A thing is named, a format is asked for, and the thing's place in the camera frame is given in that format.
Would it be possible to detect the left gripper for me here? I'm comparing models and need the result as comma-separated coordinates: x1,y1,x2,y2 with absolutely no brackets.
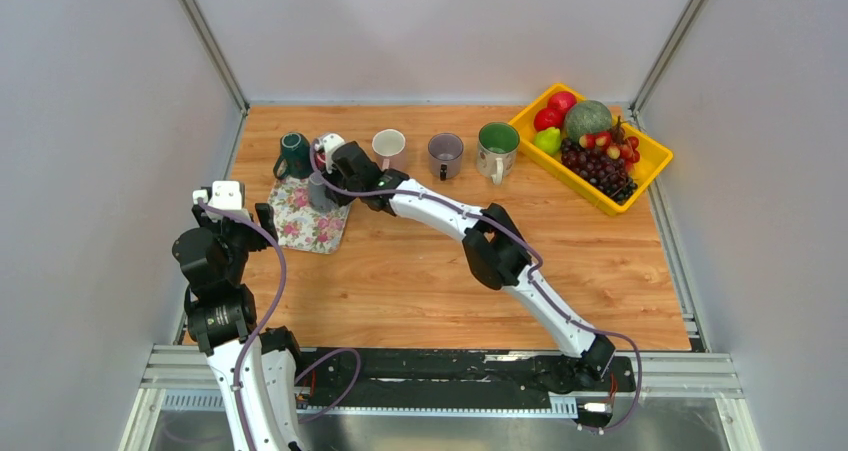
190,202,277,283

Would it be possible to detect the dark green mug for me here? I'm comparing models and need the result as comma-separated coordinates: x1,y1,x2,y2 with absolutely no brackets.
273,132,313,180

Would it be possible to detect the pink faceted mug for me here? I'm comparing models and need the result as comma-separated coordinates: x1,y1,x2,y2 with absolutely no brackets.
372,129,407,172

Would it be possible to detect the mauve mug black handle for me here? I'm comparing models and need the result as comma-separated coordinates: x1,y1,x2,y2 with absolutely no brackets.
427,133,465,181

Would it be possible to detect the cream floral mug green inside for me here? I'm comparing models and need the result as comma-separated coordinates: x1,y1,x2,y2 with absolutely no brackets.
475,122,520,185

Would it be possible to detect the grey blue mug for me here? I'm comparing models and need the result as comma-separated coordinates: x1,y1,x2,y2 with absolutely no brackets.
308,172,335,213

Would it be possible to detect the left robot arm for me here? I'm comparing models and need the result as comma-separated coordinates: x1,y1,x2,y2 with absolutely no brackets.
172,195,308,450

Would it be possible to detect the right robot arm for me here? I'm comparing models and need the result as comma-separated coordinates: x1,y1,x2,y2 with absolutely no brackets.
314,137,616,389

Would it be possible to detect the left arm base link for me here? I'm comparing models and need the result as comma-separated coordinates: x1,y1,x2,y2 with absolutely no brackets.
259,327,301,445

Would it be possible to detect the red mug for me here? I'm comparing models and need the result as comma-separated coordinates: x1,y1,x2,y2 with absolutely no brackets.
315,149,326,171

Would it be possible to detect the floral serving tray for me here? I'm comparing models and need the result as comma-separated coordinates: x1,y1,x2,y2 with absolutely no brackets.
268,177,350,254

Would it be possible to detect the green pear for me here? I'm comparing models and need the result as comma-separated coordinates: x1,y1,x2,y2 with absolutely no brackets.
533,127,562,156

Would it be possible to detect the red apple lower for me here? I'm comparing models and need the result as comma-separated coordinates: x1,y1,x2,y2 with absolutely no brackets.
533,107,565,132

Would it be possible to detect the red apple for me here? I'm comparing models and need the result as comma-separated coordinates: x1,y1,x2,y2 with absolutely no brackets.
547,91,578,116
533,107,565,132

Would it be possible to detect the red apple upper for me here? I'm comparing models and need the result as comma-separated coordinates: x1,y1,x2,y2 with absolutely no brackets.
547,91,578,116

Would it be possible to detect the green melon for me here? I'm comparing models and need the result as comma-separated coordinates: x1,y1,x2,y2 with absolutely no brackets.
564,100,613,142

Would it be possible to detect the dark purple grape bunch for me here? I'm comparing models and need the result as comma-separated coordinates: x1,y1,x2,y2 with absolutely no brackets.
560,139,639,205

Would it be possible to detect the red cherry cluster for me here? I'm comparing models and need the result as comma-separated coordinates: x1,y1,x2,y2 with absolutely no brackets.
577,128,641,164

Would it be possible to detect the yellow plastic bin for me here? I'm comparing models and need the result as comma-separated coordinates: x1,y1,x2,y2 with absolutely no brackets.
509,83,673,216

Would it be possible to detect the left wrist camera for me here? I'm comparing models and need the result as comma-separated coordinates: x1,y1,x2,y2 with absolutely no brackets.
192,180,249,218

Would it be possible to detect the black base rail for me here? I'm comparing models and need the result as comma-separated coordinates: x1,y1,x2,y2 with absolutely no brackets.
297,348,635,410

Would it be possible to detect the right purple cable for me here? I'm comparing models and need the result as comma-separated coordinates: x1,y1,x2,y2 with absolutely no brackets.
308,139,644,435

